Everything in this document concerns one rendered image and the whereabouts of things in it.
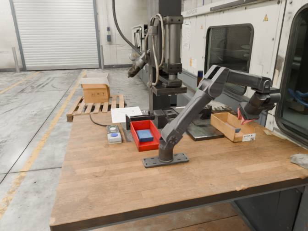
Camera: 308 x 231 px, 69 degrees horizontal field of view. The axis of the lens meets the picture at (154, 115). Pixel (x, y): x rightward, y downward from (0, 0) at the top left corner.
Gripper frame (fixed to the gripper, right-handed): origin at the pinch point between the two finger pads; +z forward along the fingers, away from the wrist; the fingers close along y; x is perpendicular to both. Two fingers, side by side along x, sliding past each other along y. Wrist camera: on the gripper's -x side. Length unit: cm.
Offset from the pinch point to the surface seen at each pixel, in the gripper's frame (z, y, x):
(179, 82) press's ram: -1.8, 27.7, 26.9
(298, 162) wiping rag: -8.5, -28.7, -9.4
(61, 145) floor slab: 196, 114, 126
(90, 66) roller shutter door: 587, 745, 104
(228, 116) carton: 14.5, 14.1, -5.5
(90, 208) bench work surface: -8, -35, 76
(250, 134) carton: 3.0, -6.4, -3.9
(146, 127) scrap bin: 21, 15, 45
